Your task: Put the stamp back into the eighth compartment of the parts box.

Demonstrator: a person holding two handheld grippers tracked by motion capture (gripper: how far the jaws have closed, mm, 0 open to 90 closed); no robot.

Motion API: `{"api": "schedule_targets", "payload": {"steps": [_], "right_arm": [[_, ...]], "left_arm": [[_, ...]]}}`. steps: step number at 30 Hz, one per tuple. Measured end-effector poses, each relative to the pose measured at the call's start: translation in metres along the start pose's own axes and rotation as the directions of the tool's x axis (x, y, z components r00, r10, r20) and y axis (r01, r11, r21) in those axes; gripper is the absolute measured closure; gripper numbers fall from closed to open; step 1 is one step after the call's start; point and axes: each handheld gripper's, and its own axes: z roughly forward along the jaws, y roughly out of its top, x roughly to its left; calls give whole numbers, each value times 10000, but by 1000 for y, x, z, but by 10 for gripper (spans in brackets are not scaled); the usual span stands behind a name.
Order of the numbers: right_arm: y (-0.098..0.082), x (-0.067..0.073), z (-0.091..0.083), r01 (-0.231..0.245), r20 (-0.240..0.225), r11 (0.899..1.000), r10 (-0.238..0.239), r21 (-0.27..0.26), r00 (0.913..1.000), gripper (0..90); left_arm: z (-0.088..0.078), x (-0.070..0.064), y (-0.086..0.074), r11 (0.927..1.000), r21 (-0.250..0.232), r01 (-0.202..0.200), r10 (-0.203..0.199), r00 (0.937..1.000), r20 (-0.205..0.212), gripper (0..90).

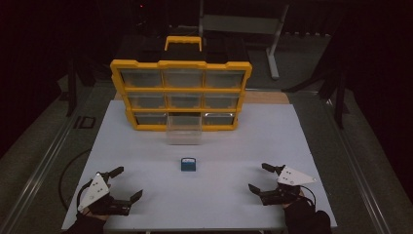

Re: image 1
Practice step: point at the black metal stand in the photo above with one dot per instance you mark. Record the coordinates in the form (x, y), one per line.
(339, 97)
(71, 87)

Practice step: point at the small blue box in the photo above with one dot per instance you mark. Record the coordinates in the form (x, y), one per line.
(188, 165)

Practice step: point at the set of closed clear drawers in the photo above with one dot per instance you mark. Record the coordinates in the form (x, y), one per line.
(141, 78)

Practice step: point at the grey metal table frame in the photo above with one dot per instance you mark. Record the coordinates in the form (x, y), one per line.
(240, 24)

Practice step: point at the black rectangular floor frame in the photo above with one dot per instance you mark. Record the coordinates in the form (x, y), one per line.
(84, 122)

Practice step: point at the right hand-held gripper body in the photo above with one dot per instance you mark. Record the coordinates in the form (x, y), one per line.
(292, 177)

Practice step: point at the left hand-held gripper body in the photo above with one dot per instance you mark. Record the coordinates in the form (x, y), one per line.
(94, 191)

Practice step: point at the grey metal floor rail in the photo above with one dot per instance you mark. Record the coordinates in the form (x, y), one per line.
(357, 169)
(42, 162)

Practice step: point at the person's left hand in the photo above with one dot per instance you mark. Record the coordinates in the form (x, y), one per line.
(88, 213)

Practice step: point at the clear plastic drawer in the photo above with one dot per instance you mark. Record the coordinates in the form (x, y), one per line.
(183, 133)

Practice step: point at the yellow black drawer cabinet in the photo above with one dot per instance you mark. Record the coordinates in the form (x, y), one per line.
(181, 63)

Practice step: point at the person's right hand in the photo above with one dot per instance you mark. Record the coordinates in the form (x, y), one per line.
(297, 204)

